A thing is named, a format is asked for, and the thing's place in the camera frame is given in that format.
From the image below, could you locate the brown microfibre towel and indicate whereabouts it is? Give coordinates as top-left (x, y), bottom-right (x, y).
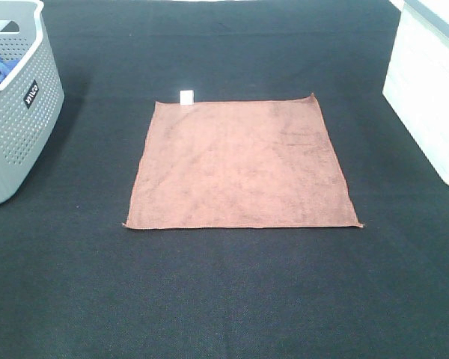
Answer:
top-left (125, 96), bottom-right (360, 230)

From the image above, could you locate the white plastic bin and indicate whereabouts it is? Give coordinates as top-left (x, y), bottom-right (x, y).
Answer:
top-left (382, 1), bottom-right (449, 185)

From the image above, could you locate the grey perforated laundry basket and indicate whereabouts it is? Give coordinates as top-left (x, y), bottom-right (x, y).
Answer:
top-left (0, 1), bottom-right (64, 204)

